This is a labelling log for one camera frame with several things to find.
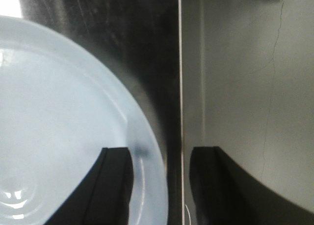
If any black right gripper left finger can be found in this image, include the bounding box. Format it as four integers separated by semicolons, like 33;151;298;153
46;148;133;225

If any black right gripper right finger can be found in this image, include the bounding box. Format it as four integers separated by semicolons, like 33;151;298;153
189;147;314;225

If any light blue plate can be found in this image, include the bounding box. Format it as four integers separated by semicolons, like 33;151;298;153
0;16;168;225

